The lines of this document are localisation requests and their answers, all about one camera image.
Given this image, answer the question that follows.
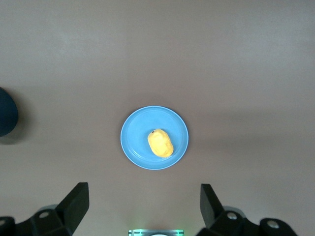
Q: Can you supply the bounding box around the round blue plate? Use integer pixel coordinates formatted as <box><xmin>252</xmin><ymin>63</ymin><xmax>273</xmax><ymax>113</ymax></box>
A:
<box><xmin>120</xmin><ymin>106</ymin><xmax>189</xmax><ymax>171</ymax></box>

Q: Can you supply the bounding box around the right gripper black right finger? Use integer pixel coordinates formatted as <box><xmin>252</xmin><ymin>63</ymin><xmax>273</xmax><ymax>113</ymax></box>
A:
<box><xmin>196</xmin><ymin>183</ymin><xmax>299</xmax><ymax>236</ymax></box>

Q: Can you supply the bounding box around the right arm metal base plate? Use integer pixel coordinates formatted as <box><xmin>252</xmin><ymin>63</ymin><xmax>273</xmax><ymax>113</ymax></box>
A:
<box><xmin>127</xmin><ymin>228</ymin><xmax>185</xmax><ymax>236</ymax></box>

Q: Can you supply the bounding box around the brown table cover sheet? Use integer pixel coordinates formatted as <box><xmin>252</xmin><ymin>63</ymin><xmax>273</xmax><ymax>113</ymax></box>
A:
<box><xmin>0</xmin><ymin>0</ymin><xmax>315</xmax><ymax>236</ymax></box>

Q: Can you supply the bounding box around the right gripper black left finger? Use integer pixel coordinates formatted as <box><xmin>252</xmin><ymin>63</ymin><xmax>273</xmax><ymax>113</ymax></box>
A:
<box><xmin>0</xmin><ymin>182</ymin><xmax>90</xmax><ymax>236</ymax></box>

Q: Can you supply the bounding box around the yellow potato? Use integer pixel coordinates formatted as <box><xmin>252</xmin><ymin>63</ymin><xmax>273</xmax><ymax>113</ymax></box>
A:
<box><xmin>147</xmin><ymin>129</ymin><xmax>175</xmax><ymax>158</ymax></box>

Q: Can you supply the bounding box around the black pot with blue handle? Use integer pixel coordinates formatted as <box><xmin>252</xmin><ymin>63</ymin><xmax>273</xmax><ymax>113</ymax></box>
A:
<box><xmin>0</xmin><ymin>86</ymin><xmax>19</xmax><ymax>138</ymax></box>

